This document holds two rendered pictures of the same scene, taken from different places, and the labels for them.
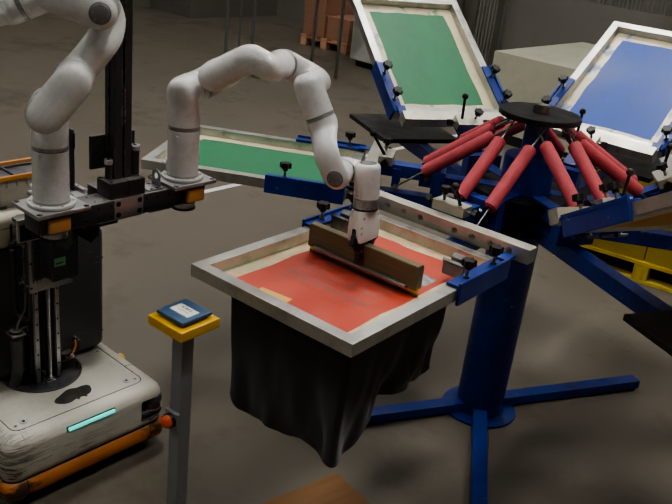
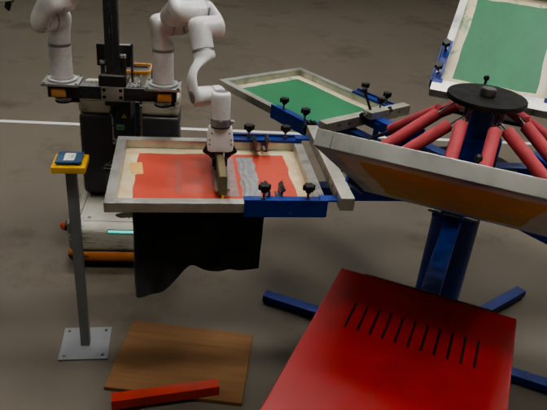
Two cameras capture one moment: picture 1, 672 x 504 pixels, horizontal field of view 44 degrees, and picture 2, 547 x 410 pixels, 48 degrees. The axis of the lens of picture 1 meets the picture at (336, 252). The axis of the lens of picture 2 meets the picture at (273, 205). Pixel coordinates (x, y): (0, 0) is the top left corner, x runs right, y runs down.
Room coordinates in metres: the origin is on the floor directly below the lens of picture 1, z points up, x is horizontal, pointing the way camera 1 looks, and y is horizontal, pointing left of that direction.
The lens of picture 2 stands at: (0.81, -1.74, 2.05)
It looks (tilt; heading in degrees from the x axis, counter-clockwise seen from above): 29 degrees down; 43
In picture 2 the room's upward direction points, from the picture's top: 5 degrees clockwise
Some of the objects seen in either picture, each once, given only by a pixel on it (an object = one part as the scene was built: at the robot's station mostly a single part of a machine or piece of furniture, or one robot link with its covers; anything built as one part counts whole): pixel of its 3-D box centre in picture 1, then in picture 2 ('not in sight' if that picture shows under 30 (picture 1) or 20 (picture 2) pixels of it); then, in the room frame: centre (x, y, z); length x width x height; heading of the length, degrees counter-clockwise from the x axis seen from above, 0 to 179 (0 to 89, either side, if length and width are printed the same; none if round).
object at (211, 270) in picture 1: (357, 268); (214, 172); (2.24, -0.07, 0.97); 0.79 x 0.58 x 0.04; 143
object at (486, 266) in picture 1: (478, 278); (285, 205); (2.26, -0.43, 0.97); 0.30 x 0.05 x 0.07; 143
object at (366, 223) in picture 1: (364, 221); (220, 137); (2.26, -0.07, 1.12); 0.10 x 0.08 x 0.11; 144
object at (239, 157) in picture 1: (298, 144); (326, 90); (3.19, 0.20, 1.05); 1.08 x 0.61 x 0.23; 83
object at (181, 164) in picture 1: (180, 151); (163, 66); (2.41, 0.51, 1.21); 0.16 x 0.13 x 0.15; 50
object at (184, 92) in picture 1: (186, 101); (164, 32); (2.41, 0.49, 1.37); 0.13 x 0.10 x 0.16; 166
